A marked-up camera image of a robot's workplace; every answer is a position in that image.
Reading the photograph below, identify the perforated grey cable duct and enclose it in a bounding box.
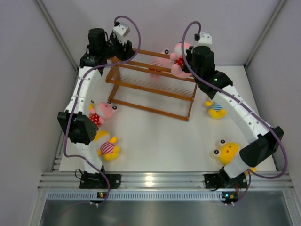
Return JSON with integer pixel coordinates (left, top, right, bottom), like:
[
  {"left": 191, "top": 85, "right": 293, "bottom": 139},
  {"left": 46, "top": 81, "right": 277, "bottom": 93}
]
[{"left": 46, "top": 190, "right": 286, "bottom": 201}]

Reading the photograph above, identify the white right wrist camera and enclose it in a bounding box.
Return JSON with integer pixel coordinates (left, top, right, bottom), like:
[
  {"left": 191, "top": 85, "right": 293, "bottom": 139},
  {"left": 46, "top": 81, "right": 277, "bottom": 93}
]
[{"left": 194, "top": 32, "right": 213, "bottom": 47}]

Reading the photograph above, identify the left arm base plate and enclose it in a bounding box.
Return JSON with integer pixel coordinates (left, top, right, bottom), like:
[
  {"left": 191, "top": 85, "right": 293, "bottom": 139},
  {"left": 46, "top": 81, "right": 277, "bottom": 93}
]
[{"left": 79, "top": 172, "right": 121, "bottom": 189}]

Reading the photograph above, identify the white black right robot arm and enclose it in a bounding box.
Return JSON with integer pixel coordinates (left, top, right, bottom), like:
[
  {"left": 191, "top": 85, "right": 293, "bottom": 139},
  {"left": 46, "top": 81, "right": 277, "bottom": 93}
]
[{"left": 182, "top": 46, "right": 288, "bottom": 187}]

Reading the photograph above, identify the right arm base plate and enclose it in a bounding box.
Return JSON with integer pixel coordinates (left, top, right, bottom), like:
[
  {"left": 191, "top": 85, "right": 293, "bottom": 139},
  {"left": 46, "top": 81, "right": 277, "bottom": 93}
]
[{"left": 204, "top": 173, "right": 247, "bottom": 190}]

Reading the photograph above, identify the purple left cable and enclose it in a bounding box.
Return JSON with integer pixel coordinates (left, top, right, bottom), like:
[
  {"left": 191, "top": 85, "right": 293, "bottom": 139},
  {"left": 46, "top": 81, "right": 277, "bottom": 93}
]
[{"left": 63, "top": 15, "right": 142, "bottom": 205}]

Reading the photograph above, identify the yellow pink-striped toy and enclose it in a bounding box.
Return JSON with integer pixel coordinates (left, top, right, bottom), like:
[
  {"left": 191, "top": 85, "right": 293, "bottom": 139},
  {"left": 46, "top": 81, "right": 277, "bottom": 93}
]
[
  {"left": 94, "top": 130, "right": 120, "bottom": 161},
  {"left": 210, "top": 139, "right": 242, "bottom": 167}
]

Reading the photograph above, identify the yellow pink-striped toy right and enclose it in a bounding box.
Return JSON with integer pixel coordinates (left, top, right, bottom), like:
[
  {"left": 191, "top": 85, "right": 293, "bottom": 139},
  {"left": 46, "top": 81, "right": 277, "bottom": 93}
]
[{"left": 210, "top": 139, "right": 242, "bottom": 167}]

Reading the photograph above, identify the brown wooden shelf rack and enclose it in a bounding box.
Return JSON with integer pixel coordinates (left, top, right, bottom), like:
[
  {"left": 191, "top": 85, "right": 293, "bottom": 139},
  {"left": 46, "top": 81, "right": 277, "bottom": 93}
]
[{"left": 105, "top": 49, "right": 197, "bottom": 121}]

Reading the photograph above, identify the yellow pink-striped toy left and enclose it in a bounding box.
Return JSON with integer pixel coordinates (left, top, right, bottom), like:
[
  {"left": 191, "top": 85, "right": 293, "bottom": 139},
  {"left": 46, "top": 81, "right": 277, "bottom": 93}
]
[{"left": 94, "top": 130, "right": 120, "bottom": 161}]

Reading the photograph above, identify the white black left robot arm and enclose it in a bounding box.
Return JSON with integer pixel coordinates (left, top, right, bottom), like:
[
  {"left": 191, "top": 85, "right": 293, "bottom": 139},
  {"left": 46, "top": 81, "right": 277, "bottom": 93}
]
[{"left": 57, "top": 25, "right": 135, "bottom": 188}]

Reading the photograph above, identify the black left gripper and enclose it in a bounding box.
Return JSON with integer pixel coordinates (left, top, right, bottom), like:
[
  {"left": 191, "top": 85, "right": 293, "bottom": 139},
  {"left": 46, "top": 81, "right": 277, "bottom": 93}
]
[{"left": 101, "top": 33, "right": 135, "bottom": 63}]

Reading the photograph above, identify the yellow blue-striped toy right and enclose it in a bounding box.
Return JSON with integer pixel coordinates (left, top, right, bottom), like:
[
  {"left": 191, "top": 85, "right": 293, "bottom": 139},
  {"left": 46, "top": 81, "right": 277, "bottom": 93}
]
[{"left": 205, "top": 101, "right": 227, "bottom": 120}]

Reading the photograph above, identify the pink red-dotted toy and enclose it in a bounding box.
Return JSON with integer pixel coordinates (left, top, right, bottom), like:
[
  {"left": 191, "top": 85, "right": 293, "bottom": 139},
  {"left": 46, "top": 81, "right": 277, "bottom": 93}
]
[
  {"left": 149, "top": 48, "right": 171, "bottom": 79},
  {"left": 89, "top": 101, "right": 118, "bottom": 128},
  {"left": 170, "top": 42, "right": 191, "bottom": 79}
]

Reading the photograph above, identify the aluminium front rail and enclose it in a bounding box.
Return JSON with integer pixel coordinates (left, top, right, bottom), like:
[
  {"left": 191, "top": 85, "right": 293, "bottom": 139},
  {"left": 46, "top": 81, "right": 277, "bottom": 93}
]
[{"left": 38, "top": 172, "right": 294, "bottom": 191}]

